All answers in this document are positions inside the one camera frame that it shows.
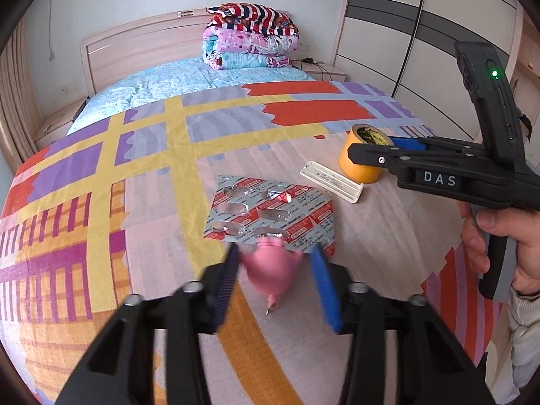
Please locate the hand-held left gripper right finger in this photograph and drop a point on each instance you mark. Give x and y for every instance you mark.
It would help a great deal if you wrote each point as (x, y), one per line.
(325, 287)

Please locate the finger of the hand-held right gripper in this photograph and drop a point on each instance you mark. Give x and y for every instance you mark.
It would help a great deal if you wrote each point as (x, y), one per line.
(411, 143)
(371, 155)

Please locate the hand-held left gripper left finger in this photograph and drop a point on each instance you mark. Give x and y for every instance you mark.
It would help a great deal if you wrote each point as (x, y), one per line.
(223, 291)

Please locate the yellow tape roll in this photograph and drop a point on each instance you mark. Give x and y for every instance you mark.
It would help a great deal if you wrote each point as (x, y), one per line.
(358, 168)

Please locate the pink toy figure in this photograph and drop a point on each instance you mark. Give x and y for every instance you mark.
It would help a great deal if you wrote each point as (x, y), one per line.
(270, 270)

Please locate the person's right forearm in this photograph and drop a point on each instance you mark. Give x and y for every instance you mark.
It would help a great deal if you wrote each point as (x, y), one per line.
(525, 325)

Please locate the person's right hand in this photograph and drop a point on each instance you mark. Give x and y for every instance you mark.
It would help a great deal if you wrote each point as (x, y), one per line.
(529, 253)

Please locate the white plastic strip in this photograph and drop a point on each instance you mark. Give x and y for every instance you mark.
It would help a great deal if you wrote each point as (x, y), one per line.
(333, 179)

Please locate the silver red blister pack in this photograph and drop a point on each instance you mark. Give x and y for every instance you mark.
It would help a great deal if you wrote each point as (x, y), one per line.
(253, 211)

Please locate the wooden nightstand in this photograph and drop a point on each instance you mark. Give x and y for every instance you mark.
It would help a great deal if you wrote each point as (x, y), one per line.
(325, 74)
(59, 124)

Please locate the white wardrobe with grey stripes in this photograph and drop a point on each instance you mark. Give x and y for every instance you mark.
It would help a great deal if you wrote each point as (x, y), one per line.
(400, 29)

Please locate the colourful printed bed mat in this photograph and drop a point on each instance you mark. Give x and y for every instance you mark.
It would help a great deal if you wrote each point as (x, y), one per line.
(126, 219)

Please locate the pink printed folded quilt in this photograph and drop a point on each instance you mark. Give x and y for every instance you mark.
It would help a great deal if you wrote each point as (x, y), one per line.
(249, 50)

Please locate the striped folded blanket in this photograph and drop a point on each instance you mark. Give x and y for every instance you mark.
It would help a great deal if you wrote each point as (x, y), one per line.
(253, 17)

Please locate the light blue bedsheet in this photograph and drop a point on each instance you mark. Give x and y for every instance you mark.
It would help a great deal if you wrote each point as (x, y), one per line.
(168, 80)

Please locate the wooden bed headboard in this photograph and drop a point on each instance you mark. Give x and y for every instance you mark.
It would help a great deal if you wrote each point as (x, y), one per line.
(139, 42)

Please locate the beige curtain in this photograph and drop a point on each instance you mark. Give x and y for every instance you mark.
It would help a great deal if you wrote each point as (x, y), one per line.
(17, 101)

